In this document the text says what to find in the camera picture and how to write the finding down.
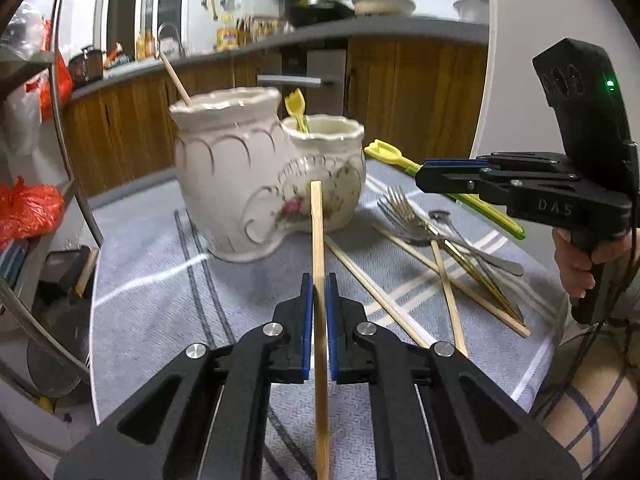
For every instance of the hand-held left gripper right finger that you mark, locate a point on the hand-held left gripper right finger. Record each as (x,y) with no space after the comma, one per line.
(332,330)

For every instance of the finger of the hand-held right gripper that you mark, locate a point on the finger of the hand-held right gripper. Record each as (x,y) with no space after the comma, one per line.
(455,162)
(445,179)

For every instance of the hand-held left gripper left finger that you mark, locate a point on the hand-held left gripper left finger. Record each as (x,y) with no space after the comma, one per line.
(307,330)

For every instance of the wooden chopstick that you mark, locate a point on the wooden chopstick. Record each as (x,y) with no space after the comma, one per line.
(370,290)
(453,310)
(500,314)
(175,80)
(318,240)

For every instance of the steel spoon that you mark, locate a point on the steel spoon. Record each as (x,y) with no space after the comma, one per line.
(422,241)
(505,265)

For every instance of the yellow green plastic spoon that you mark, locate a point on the yellow green plastic spoon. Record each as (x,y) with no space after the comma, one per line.
(385,151)

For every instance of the white ceramic double utensil holder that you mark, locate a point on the white ceramic double utensil holder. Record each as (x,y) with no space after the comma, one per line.
(225,185)

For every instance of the person's right forearm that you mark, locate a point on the person's right forearm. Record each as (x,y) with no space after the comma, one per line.
(622,290)

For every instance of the person's right hand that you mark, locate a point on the person's right hand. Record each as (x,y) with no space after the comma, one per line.
(572,260)

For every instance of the wooden base cabinets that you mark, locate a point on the wooden base cabinets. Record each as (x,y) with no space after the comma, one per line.
(425,90)

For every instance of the grey kitchen counter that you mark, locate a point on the grey kitchen counter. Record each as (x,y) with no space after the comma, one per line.
(400,30)

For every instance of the white pot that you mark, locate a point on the white pot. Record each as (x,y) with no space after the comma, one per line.
(470,10)

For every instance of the grey striped towel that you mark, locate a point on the grey striped towel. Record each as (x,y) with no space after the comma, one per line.
(150,310)

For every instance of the built-in steel cabinet appliance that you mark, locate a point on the built-in steel cabinet appliance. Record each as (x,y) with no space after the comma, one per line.
(325,67)

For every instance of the black wok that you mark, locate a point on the black wok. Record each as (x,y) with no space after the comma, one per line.
(320,10)

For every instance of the condiment bottle rack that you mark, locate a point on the condiment bottle rack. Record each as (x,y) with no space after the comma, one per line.
(262,27)

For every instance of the black box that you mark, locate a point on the black box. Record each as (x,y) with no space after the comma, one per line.
(65,272)

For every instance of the yellow oil bottle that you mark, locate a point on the yellow oil bottle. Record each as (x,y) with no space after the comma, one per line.
(227,37)

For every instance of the person's plaid clothed leg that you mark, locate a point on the person's plaid clothed leg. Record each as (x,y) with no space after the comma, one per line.
(595,400)

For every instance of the crumpled red plastic bag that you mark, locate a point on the crumpled red plastic bag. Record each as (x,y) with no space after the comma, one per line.
(27,210)

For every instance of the steel faucet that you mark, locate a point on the steel faucet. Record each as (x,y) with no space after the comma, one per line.
(170,35)

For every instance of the metal shelf rack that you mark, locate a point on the metal shelf rack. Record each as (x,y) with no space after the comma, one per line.
(65,125)

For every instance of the yellow bottles by sink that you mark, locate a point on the yellow bottles by sink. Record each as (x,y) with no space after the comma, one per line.
(145,45)

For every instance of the dark pressure cooker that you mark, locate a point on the dark pressure cooker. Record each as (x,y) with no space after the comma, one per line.
(85,65)

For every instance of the kitchen window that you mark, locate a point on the kitchen window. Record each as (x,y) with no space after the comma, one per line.
(145,0)

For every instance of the hanging red plastic bag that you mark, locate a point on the hanging red plastic bag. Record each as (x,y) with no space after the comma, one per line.
(52,85)

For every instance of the clear plastic bag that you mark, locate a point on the clear plastic bag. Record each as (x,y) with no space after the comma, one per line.
(22,30)

